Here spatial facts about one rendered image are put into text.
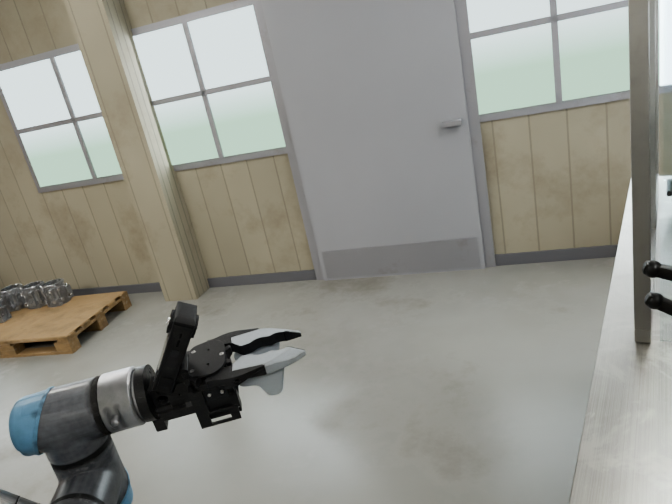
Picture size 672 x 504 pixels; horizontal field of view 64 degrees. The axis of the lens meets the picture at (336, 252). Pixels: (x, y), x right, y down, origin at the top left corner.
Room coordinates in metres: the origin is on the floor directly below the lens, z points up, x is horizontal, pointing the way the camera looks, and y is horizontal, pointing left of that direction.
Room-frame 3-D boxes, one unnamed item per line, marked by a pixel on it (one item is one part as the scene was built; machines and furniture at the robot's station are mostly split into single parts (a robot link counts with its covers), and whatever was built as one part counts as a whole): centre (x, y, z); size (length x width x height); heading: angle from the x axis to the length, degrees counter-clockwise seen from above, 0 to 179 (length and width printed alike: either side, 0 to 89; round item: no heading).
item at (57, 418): (0.60, 0.38, 1.21); 0.11 x 0.08 x 0.09; 96
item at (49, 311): (4.04, 2.40, 0.16); 1.17 x 0.80 x 0.33; 70
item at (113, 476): (0.58, 0.37, 1.12); 0.11 x 0.08 x 0.11; 6
